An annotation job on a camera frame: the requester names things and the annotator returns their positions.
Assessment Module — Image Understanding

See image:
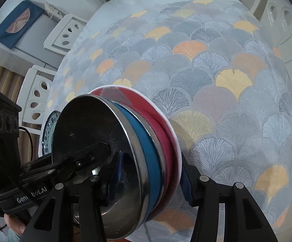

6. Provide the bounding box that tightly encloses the red steel bowl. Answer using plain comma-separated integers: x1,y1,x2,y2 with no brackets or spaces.
126,106,174,218

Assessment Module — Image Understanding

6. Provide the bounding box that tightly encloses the pink patterned bowl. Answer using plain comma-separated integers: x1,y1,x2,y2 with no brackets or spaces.
88,86,183,223

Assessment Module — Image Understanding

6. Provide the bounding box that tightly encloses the blue cloth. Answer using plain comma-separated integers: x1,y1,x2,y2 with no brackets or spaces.
0,0,45,50

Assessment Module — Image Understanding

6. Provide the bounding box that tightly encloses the white appliance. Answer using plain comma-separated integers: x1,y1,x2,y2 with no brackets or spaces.
0,13,61,70

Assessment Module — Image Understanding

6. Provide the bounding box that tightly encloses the blue patterned plate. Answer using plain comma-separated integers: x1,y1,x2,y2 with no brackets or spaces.
42,111,61,157

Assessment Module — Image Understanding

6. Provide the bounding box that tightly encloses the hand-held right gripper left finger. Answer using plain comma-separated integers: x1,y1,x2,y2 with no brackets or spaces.
20,154,125,242

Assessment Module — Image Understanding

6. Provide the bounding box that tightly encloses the person's left hand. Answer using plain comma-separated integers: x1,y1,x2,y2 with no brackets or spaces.
4,213,33,236

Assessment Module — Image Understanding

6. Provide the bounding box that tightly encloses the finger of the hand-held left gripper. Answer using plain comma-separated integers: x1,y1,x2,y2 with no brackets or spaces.
21,142,111,185

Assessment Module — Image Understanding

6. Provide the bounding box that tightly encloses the blue steel bowl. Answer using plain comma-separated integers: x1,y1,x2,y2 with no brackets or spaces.
51,94,168,240

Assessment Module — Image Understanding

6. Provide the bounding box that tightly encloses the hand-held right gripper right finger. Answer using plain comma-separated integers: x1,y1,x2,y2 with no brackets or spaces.
180,154,279,242

